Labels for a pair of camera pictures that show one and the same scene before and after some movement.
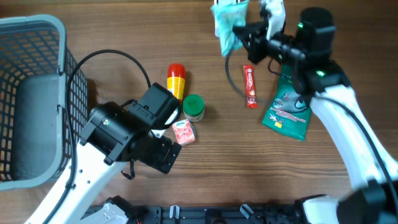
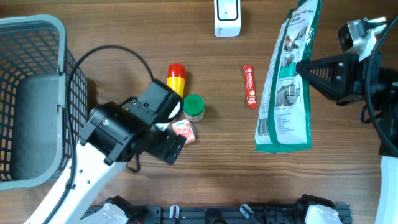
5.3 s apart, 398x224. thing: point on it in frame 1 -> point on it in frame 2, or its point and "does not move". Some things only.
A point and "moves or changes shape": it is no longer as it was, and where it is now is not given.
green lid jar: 193,107 does not move
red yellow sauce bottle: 176,73 does not move
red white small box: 184,131 does not move
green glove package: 287,112 moves or changes shape
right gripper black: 254,32 -> 345,76
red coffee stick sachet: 250,86 does not move
